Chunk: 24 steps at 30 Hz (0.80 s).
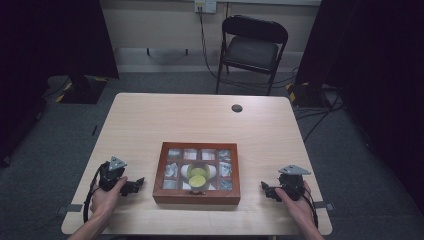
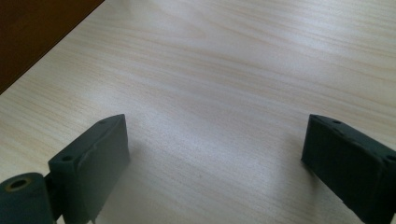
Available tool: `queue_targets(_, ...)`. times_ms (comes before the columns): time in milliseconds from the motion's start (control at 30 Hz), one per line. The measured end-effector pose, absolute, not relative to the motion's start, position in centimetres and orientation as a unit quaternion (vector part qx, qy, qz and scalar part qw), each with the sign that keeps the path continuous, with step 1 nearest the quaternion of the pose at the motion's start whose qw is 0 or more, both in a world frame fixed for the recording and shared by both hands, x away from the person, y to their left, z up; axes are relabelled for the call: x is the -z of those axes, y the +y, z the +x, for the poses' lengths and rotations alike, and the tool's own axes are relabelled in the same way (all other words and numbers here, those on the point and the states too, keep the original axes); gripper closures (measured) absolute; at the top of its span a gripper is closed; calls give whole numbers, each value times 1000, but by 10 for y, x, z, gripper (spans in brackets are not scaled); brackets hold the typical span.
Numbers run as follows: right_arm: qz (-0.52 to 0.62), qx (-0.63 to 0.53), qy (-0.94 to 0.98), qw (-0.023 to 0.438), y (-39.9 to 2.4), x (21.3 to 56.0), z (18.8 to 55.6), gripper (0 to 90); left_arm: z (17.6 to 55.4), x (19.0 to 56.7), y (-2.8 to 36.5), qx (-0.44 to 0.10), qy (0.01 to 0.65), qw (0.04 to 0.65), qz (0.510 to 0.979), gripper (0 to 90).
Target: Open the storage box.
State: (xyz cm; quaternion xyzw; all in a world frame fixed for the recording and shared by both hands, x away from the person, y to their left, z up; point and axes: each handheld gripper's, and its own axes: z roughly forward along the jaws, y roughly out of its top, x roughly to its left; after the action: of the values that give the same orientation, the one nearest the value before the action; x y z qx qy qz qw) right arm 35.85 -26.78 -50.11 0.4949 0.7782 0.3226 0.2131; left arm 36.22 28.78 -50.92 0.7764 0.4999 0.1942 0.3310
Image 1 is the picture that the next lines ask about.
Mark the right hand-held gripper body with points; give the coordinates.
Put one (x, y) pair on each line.
(293, 185)

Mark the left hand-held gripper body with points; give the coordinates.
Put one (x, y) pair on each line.
(107, 175)

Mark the wooden box with glass lid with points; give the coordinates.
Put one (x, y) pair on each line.
(196, 199)

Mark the person's right hand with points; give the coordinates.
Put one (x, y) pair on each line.
(300, 210)

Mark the person's left hand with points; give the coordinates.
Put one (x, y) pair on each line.
(104, 203)

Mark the grey tape strip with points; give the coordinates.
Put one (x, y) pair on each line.
(71, 208)
(325, 206)

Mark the group of silver foil packets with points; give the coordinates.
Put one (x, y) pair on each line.
(172, 169)

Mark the dark round table grommet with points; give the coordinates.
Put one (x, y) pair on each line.
(237, 108)

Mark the black stand base yellow stripes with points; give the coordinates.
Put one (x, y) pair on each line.
(83, 91)
(306, 95)

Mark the dark curtain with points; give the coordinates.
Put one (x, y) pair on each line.
(50, 50)
(376, 66)

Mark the black folding chair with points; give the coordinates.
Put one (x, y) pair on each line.
(253, 50)

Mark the white wall skirting duct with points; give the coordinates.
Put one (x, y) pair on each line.
(133, 60)

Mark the white wall socket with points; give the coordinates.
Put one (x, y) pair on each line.
(206, 6)

